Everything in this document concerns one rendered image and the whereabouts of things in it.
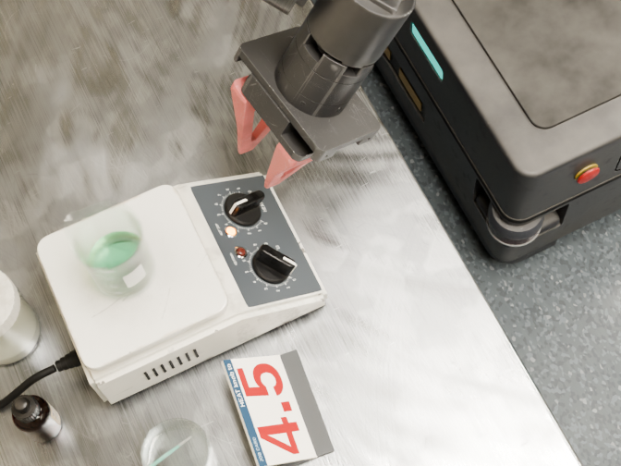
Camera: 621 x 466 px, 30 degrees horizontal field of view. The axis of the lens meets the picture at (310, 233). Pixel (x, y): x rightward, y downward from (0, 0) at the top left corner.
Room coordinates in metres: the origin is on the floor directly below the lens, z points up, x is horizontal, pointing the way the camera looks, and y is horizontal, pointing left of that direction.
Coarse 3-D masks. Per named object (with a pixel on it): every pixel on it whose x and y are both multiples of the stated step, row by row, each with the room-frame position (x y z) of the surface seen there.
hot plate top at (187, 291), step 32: (160, 192) 0.41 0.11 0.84; (160, 224) 0.38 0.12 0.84; (192, 224) 0.38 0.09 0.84; (64, 256) 0.36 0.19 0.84; (160, 256) 0.35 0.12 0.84; (192, 256) 0.35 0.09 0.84; (64, 288) 0.34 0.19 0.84; (96, 288) 0.33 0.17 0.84; (160, 288) 0.33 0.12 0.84; (192, 288) 0.32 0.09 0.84; (224, 288) 0.32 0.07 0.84; (96, 320) 0.31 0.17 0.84; (128, 320) 0.30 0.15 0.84; (160, 320) 0.30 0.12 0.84; (192, 320) 0.30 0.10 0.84; (96, 352) 0.28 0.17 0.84; (128, 352) 0.28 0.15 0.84
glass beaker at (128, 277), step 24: (72, 216) 0.36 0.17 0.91; (96, 216) 0.37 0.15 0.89; (120, 216) 0.37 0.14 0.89; (72, 240) 0.35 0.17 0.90; (96, 240) 0.36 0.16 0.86; (144, 240) 0.34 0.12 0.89; (96, 264) 0.32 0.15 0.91; (120, 264) 0.32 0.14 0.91; (144, 264) 0.33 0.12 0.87; (120, 288) 0.32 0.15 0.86; (144, 288) 0.33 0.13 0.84
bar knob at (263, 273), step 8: (264, 248) 0.36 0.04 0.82; (272, 248) 0.36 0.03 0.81; (256, 256) 0.36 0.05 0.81; (264, 256) 0.35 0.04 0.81; (272, 256) 0.35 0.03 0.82; (280, 256) 0.35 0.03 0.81; (256, 264) 0.35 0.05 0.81; (264, 264) 0.35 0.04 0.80; (272, 264) 0.35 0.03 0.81; (280, 264) 0.35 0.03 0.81; (288, 264) 0.34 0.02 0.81; (296, 264) 0.35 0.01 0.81; (256, 272) 0.34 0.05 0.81; (264, 272) 0.34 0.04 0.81; (272, 272) 0.34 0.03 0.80; (280, 272) 0.34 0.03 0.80; (288, 272) 0.34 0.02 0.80; (264, 280) 0.34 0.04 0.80; (272, 280) 0.34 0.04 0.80; (280, 280) 0.34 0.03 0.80
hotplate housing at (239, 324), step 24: (192, 216) 0.39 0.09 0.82; (216, 264) 0.35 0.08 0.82; (240, 312) 0.31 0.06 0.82; (264, 312) 0.31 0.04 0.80; (288, 312) 0.31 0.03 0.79; (192, 336) 0.29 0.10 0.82; (216, 336) 0.29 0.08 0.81; (240, 336) 0.30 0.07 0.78; (72, 360) 0.30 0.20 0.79; (144, 360) 0.28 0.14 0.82; (168, 360) 0.28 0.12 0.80; (192, 360) 0.29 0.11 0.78; (96, 384) 0.26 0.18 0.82; (120, 384) 0.27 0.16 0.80; (144, 384) 0.27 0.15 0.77
